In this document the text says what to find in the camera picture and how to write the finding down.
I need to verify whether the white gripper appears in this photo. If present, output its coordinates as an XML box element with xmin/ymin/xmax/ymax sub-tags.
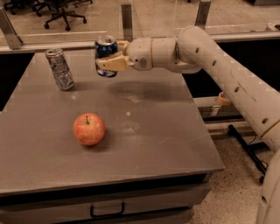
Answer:
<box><xmin>96</xmin><ymin>38</ymin><xmax>152</xmax><ymax>71</ymax></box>

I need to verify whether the blue pepsi can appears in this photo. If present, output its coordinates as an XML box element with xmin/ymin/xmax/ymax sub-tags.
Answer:
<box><xmin>94</xmin><ymin>35</ymin><xmax>117</xmax><ymax>78</ymax></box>

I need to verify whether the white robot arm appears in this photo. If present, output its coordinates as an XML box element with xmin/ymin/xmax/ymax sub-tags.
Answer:
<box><xmin>94</xmin><ymin>26</ymin><xmax>280</xmax><ymax>224</ymax></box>

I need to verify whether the silver redbull can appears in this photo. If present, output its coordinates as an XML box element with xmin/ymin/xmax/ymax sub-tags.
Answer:
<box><xmin>45</xmin><ymin>48</ymin><xmax>74</xmax><ymax>91</ymax></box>

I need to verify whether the black office chair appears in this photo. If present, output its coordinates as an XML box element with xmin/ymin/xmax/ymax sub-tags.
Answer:
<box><xmin>32</xmin><ymin>0</ymin><xmax>93</xmax><ymax>32</ymax></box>

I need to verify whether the red apple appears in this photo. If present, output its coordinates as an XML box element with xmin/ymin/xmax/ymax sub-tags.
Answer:
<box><xmin>73</xmin><ymin>113</ymin><xmax>105</xmax><ymax>146</ymax></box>

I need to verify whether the orange tape roll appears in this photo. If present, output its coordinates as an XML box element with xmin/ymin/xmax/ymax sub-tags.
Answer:
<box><xmin>217</xmin><ymin>92</ymin><xmax>231</xmax><ymax>106</ymax></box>

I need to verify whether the grey drawer front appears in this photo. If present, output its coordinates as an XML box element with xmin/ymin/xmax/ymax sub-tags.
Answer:
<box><xmin>0</xmin><ymin>183</ymin><xmax>210</xmax><ymax>224</ymax></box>

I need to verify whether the black stand base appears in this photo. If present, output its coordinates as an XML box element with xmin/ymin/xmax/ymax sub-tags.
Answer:
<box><xmin>227</xmin><ymin>124</ymin><xmax>269</xmax><ymax>184</ymax></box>

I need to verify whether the metal railing post middle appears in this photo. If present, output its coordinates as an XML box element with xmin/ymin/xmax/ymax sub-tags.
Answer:
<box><xmin>121</xmin><ymin>3</ymin><xmax>133</xmax><ymax>42</ymax></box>

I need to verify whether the metal railing post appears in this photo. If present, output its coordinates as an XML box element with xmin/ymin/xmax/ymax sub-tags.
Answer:
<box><xmin>0</xmin><ymin>7</ymin><xmax>23</xmax><ymax>50</ymax></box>
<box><xmin>121</xmin><ymin>3</ymin><xmax>133</xmax><ymax>42</ymax></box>
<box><xmin>195</xmin><ymin>0</ymin><xmax>211</xmax><ymax>29</ymax></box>

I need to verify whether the metal railing post right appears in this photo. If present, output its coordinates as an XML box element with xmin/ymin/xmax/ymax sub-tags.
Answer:
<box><xmin>195</xmin><ymin>0</ymin><xmax>211</xmax><ymax>29</ymax></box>

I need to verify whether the metal railing post left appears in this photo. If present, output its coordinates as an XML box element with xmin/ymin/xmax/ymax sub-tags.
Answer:
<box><xmin>0</xmin><ymin>7</ymin><xmax>23</xmax><ymax>50</ymax></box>

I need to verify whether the black drawer handle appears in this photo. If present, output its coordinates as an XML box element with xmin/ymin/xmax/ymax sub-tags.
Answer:
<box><xmin>89</xmin><ymin>202</ymin><xmax>125</xmax><ymax>220</ymax></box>

